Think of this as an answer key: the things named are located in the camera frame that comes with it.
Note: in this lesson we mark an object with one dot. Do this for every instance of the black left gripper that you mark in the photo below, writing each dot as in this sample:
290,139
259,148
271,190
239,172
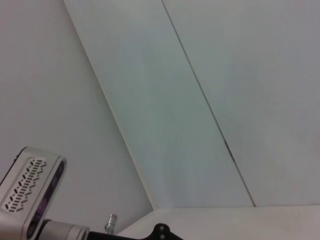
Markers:
160,232

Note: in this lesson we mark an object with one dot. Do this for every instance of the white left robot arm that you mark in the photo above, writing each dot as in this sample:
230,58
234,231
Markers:
65,231

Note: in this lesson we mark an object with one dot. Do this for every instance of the silver cylindrical connector plug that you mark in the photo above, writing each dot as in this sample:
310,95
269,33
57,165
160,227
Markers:
111,222

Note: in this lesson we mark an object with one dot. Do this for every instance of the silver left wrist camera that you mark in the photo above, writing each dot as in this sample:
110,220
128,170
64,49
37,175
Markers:
25,180

